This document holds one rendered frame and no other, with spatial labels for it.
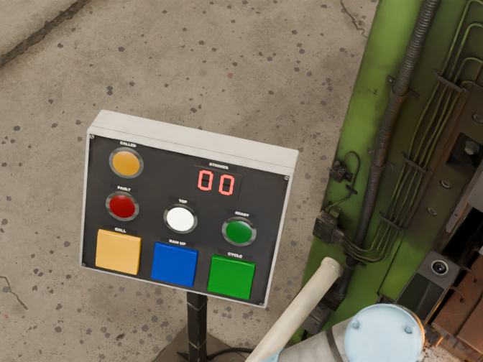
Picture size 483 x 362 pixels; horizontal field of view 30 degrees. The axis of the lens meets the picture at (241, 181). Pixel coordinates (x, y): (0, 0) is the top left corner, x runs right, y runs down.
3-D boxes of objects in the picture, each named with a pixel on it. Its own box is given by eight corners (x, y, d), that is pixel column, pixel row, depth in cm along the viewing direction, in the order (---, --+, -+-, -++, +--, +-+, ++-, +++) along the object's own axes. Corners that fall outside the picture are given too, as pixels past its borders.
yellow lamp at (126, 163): (131, 183, 147) (129, 170, 143) (110, 168, 148) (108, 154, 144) (144, 170, 148) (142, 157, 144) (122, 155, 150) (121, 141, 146)
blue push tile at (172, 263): (192, 288, 156) (197, 253, 152) (150, 279, 157) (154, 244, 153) (194, 282, 158) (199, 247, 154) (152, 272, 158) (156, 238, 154)
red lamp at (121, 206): (127, 226, 151) (126, 215, 148) (106, 210, 153) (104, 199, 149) (139, 213, 153) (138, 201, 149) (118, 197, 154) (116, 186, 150)
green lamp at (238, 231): (244, 251, 150) (244, 240, 146) (221, 235, 151) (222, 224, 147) (255, 238, 151) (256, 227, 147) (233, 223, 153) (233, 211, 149)
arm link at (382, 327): (323, 326, 94) (397, 291, 92) (338, 322, 104) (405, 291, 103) (357, 396, 92) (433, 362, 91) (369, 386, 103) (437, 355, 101)
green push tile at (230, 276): (248, 300, 155) (255, 266, 152) (206, 291, 156) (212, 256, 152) (250, 294, 157) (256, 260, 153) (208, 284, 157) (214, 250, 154)
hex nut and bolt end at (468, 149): (467, 174, 143) (479, 151, 136) (452, 164, 143) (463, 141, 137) (476, 163, 144) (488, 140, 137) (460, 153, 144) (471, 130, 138)
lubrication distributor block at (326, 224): (333, 257, 187) (341, 228, 175) (308, 240, 189) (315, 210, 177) (342, 245, 189) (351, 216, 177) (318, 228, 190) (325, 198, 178)
